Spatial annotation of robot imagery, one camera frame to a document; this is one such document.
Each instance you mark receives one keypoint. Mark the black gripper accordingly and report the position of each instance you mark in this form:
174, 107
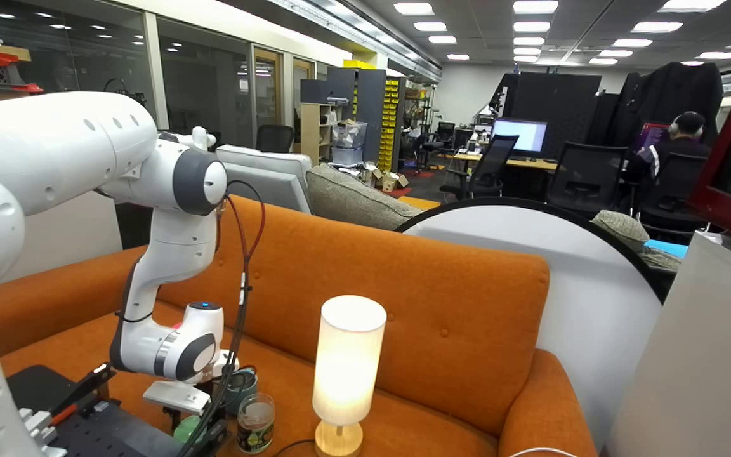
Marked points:
223, 381

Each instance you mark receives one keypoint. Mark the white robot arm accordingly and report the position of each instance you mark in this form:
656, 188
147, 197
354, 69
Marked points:
61, 142

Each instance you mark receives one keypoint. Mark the glass jar with label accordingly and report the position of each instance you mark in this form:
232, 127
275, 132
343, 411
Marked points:
255, 423

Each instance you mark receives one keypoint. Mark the black device on sofa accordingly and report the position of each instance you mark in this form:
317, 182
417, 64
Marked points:
103, 432

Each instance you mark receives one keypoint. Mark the white shade table lamp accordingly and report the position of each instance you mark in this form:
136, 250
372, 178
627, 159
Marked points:
345, 364

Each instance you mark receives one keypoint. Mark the orange fabric sofa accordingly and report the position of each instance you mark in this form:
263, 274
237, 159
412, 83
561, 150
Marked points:
341, 295

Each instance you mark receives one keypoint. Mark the black flat pad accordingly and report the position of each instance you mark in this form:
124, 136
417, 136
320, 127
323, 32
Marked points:
32, 383

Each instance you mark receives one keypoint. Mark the white padded chair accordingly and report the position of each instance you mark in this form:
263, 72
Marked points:
273, 182

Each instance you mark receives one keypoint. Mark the gray fabric sofa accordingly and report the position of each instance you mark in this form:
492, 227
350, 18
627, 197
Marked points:
349, 199

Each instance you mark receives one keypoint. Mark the yellow shelf rack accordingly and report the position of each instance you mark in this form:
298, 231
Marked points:
388, 123

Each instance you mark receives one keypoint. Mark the black office chair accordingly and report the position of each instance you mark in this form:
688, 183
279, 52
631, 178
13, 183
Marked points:
672, 194
584, 174
492, 166

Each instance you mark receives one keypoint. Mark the white round reflector panel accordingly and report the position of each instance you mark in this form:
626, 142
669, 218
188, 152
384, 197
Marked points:
570, 279

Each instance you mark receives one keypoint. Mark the lit computer monitor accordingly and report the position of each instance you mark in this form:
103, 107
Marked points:
519, 132

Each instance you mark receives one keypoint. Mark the black partition panel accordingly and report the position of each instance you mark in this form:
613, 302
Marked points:
552, 97

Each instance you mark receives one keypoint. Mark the white flat board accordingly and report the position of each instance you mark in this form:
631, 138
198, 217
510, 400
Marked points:
703, 357

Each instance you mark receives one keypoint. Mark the seated person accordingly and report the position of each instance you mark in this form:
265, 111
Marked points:
671, 141

